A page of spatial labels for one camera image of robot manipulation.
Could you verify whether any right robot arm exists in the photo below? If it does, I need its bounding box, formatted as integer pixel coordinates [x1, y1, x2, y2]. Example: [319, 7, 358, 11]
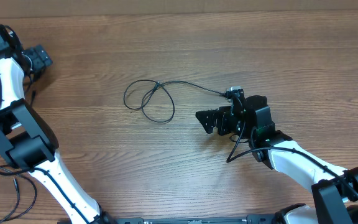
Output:
[195, 91, 358, 223]

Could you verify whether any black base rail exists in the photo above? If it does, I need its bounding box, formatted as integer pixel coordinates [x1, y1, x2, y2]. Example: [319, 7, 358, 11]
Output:
[57, 203, 323, 224]

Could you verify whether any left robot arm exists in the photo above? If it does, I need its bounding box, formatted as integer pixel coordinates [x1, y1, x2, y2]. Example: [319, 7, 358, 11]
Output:
[0, 24, 114, 223]

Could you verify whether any black silver-tipped cable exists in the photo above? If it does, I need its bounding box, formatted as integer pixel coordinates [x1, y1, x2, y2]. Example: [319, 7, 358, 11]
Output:
[0, 161, 38, 224]

